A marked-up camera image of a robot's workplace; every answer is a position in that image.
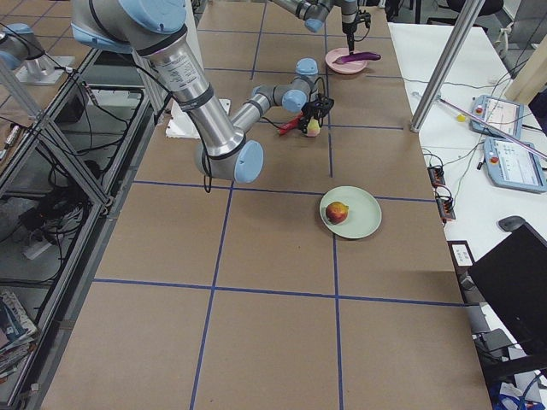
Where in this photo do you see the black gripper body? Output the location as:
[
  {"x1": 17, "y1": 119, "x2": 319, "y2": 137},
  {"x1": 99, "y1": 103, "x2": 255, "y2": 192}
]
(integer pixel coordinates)
[
  {"x1": 342, "y1": 9, "x2": 371, "y2": 35},
  {"x1": 301, "y1": 95, "x2": 334, "y2": 126}
]

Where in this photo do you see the purple eggplant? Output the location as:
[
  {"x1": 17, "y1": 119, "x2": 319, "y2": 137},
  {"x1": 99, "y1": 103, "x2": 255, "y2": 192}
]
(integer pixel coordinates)
[{"x1": 334, "y1": 52, "x2": 381, "y2": 64}]

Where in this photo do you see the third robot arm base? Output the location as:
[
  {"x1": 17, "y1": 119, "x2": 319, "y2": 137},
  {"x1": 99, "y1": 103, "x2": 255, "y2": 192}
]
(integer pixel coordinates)
[{"x1": 1, "y1": 23, "x2": 56, "y2": 82}]

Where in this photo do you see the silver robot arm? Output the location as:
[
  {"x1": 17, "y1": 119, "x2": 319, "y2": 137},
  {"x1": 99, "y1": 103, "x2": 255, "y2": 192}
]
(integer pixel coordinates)
[
  {"x1": 273, "y1": 0, "x2": 371, "y2": 55},
  {"x1": 72, "y1": 1, "x2": 333, "y2": 183}
]

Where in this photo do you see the red chili pepper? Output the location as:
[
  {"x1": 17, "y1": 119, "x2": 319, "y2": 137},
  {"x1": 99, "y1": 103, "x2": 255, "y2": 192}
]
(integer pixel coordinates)
[{"x1": 278, "y1": 114, "x2": 302, "y2": 135}]

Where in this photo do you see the pink plate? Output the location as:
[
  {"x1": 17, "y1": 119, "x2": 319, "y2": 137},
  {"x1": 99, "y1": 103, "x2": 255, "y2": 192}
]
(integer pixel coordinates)
[{"x1": 325, "y1": 48, "x2": 368, "y2": 75}]

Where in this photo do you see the light green plate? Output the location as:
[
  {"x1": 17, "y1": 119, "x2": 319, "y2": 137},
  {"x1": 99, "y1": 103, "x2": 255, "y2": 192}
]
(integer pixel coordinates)
[{"x1": 319, "y1": 185, "x2": 382, "y2": 239}]

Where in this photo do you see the orange circuit board far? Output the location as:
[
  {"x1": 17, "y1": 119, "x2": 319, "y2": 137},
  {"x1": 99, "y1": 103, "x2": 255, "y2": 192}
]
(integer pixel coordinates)
[{"x1": 427, "y1": 165, "x2": 445, "y2": 187}]

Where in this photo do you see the orange circuit board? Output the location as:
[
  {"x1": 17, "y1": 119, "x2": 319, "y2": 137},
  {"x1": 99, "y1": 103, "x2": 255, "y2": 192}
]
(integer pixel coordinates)
[
  {"x1": 435, "y1": 192, "x2": 456, "y2": 223},
  {"x1": 427, "y1": 165, "x2": 445, "y2": 187}
]

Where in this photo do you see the orange circuit board near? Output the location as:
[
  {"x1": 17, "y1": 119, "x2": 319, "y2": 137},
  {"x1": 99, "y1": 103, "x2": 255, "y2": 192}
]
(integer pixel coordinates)
[{"x1": 435, "y1": 192, "x2": 456, "y2": 223}]

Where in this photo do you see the upper teach pendant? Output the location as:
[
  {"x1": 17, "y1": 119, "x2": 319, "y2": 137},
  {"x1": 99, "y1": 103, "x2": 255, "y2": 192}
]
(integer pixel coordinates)
[{"x1": 471, "y1": 95, "x2": 524, "y2": 140}]

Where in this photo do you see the teach pendant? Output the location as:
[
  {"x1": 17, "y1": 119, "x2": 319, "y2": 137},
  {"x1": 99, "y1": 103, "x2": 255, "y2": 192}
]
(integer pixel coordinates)
[
  {"x1": 471, "y1": 95, "x2": 524, "y2": 140},
  {"x1": 484, "y1": 137, "x2": 546, "y2": 193}
]

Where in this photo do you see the white side table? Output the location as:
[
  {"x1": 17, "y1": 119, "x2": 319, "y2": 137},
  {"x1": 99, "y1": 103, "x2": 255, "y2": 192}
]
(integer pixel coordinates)
[{"x1": 386, "y1": 21, "x2": 547, "y2": 343}]

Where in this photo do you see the lower teach pendant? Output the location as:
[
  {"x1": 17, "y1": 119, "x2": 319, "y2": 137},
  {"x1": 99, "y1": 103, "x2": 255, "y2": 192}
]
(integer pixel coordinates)
[{"x1": 484, "y1": 137, "x2": 546, "y2": 193}]

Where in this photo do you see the black computer mouse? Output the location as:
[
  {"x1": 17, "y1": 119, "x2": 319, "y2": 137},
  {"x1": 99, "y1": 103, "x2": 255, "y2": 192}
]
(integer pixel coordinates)
[{"x1": 497, "y1": 215, "x2": 526, "y2": 232}]

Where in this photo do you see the black monitor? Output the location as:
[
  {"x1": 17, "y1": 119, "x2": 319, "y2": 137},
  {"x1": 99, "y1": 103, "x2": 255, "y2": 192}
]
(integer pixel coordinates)
[{"x1": 468, "y1": 223, "x2": 546, "y2": 354}]

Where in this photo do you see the stack of magazines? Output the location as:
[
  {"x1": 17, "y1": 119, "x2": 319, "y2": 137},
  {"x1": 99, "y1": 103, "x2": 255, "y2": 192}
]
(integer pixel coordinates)
[{"x1": 1, "y1": 288, "x2": 38, "y2": 383}]

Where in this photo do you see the aluminium frame post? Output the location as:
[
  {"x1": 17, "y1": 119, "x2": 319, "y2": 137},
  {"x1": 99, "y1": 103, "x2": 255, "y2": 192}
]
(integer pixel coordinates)
[{"x1": 410, "y1": 0, "x2": 485, "y2": 133}]

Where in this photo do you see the aluminium frame rack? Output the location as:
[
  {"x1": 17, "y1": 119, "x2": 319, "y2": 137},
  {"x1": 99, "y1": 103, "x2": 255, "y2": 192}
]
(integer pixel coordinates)
[{"x1": 1, "y1": 50, "x2": 167, "y2": 409}]

